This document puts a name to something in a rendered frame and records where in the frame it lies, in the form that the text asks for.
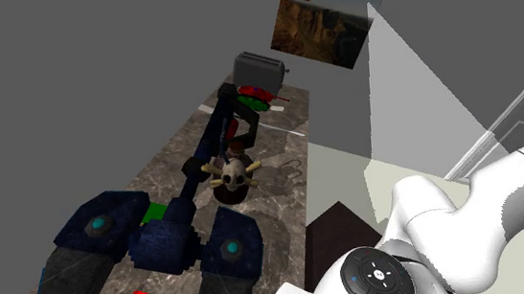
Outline brown bottle with skull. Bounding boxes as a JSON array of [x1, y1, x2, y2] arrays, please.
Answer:
[[197, 139, 266, 208]]

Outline red and green toy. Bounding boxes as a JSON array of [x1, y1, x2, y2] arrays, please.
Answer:
[[235, 81, 292, 115]]

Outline grey toaster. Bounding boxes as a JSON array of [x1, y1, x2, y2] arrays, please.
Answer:
[[230, 47, 292, 102]]

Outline green box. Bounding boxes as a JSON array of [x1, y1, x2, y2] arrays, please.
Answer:
[[139, 200, 170, 226]]

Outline wall picture of cliffs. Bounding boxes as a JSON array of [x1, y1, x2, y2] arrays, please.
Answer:
[[265, 0, 391, 77]]

